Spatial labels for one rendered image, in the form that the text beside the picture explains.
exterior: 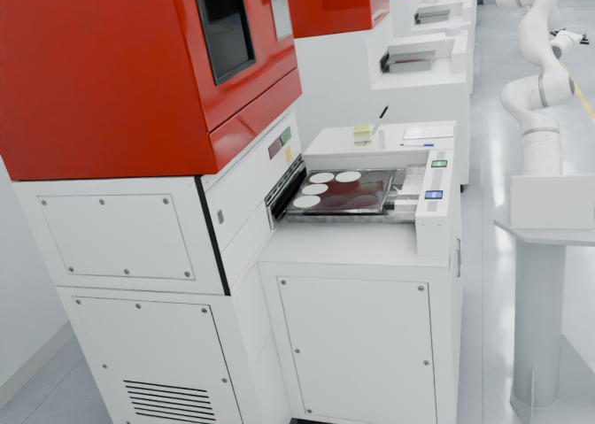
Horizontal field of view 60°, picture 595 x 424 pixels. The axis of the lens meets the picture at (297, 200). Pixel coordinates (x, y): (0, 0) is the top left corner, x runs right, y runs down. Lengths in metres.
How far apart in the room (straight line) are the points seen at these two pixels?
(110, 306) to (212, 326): 0.39
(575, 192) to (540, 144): 0.20
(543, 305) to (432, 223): 0.58
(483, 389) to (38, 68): 2.01
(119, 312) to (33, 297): 1.21
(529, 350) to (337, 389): 0.72
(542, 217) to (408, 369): 0.67
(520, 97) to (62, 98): 1.47
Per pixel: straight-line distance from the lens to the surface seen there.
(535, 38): 2.06
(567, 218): 1.82
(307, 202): 1.93
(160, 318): 1.84
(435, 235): 1.64
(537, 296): 2.00
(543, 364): 2.20
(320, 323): 1.85
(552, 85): 1.97
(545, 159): 1.86
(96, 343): 2.10
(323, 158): 2.21
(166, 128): 1.45
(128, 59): 1.45
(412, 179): 2.07
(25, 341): 3.08
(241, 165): 1.68
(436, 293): 1.69
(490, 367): 2.50
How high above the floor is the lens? 1.71
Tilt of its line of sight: 25 degrees down
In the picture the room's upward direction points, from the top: 10 degrees counter-clockwise
